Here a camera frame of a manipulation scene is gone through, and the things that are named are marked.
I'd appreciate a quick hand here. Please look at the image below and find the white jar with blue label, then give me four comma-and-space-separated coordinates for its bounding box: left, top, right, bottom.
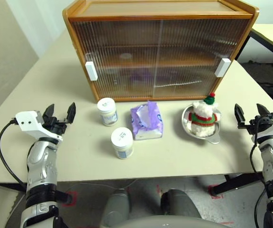
96, 97, 118, 126
111, 127, 134, 160

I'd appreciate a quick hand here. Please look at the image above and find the grey robot leg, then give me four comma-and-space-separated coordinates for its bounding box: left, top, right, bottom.
161, 189, 202, 221
100, 189, 132, 228

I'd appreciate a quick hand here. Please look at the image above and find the thin white floor cable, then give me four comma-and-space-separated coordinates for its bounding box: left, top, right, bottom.
78, 179, 139, 190

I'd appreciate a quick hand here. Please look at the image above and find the brown wooden cabinet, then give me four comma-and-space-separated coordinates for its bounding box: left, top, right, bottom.
62, 0, 260, 103

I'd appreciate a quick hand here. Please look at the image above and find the purple tissue pack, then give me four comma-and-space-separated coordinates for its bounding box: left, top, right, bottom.
130, 100, 165, 141

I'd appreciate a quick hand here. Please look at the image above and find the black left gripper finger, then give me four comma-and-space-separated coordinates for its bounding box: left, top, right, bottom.
42, 104, 56, 122
66, 102, 77, 124

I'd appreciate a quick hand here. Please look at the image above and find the ribbed translucent sliding door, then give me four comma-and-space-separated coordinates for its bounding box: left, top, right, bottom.
153, 19, 252, 98
69, 20, 163, 99

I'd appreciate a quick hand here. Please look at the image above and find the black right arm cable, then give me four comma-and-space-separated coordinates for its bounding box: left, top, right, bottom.
249, 115, 270, 228

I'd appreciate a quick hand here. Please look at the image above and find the white plush toy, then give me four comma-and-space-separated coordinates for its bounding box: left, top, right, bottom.
188, 92, 222, 138

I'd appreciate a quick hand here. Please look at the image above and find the grey left robot leg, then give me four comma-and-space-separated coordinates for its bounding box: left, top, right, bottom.
100, 189, 132, 228

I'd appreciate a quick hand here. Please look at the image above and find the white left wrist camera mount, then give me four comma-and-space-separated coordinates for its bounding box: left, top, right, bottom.
15, 110, 63, 142

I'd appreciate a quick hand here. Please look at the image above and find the white door handle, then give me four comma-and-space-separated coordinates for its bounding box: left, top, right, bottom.
85, 61, 98, 81
214, 58, 231, 78

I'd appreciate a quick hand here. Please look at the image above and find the steel bowl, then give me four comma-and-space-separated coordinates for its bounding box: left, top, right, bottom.
181, 104, 222, 145

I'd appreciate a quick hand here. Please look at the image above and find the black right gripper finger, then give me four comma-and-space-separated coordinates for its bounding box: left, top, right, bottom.
256, 103, 272, 117
234, 103, 246, 129

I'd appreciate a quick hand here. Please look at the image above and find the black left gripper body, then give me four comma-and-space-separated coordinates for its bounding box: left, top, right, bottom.
42, 116, 68, 140

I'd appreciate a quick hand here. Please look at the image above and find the grey right robot leg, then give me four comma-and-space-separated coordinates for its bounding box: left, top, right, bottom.
161, 189, 202, 221

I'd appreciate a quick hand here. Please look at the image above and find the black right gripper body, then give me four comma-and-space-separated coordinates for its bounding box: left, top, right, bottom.
237, 113, 273, 136

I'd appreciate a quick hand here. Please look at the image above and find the grey robot torso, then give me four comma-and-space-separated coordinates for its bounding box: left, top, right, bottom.
103, 215, 232, 228

